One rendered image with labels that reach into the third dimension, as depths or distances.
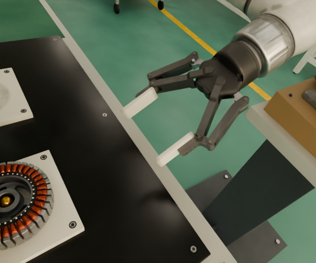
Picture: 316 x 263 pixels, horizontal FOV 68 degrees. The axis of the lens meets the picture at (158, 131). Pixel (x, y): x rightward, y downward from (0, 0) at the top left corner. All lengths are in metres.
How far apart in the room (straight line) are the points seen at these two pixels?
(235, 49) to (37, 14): 0.66
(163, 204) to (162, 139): 1.10
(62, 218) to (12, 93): 0.28
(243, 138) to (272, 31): 1.36
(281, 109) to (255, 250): 0.84
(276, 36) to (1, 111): 0.48
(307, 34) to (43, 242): 0.49
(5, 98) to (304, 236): 1.47
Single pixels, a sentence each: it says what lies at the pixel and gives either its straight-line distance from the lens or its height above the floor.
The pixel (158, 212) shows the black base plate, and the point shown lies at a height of 0.77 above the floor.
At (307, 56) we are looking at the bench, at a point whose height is 0.20.
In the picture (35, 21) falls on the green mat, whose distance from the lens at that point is 0.86.
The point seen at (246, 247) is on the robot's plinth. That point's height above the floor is 0.02.
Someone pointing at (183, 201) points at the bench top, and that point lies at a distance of 0.44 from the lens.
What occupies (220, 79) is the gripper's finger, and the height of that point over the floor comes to 0.93.
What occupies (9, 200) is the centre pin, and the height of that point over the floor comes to 0.81.
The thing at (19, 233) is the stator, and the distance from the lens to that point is 0.35.
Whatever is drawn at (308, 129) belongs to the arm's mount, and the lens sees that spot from 0.66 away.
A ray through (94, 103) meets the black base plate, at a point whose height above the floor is 0.77.
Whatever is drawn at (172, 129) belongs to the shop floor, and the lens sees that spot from 1.56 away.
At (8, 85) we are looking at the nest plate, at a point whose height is 0.78.
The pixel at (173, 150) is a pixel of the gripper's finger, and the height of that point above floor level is 0.86.
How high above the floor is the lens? 1.14
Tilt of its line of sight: 48 degrees down
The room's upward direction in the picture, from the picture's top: 17 degrees clockwise
